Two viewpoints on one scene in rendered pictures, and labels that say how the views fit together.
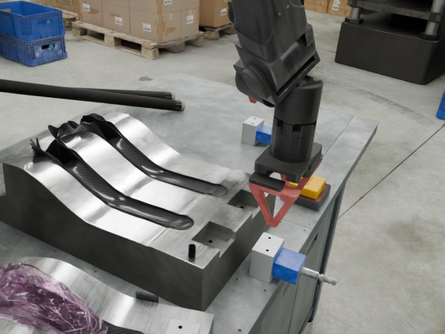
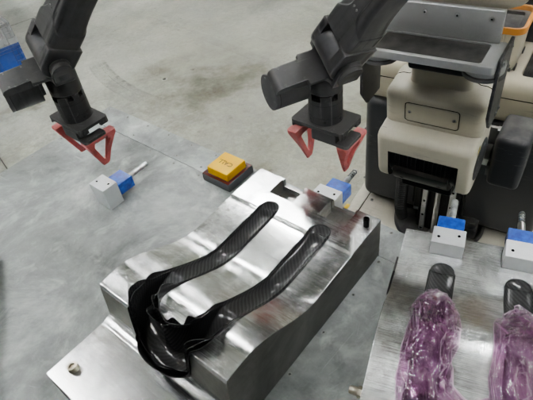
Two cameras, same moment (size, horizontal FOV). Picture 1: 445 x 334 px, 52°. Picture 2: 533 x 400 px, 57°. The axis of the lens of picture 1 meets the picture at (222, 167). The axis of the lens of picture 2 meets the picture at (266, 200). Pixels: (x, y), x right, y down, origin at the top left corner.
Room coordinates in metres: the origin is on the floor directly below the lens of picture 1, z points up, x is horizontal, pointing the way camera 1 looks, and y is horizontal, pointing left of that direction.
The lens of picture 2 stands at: (0.45, 0.60, 1.49)
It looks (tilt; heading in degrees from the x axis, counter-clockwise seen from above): 42 degrees down; 289
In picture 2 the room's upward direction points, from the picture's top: 9 degrees counter-clockwise
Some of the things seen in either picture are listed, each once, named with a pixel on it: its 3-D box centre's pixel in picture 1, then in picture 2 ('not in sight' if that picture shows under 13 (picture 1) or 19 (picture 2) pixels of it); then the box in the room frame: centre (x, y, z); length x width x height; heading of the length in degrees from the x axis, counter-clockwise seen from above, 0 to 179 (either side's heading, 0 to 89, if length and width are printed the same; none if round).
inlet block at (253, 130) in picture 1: (270, 135); (124, 179); (1.01, -0.11, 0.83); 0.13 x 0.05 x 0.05; 64
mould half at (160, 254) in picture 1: (118, 183); (225, 294); (0.68, 0.18, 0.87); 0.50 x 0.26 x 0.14; 64
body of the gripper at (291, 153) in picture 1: (291, 140); (325, 107); (0.56, -0.09, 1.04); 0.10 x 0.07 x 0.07; 155
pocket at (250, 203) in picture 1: (245, 209); (289, 197); (0.62, -0.04, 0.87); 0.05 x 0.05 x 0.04; 64
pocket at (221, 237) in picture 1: (213, 245); (338, 219); (0.53, 0.01, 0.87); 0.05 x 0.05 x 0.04; 64
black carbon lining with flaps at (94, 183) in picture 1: (120, 164); (231, 271); (0.67, 0.17, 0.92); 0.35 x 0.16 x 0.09; 64
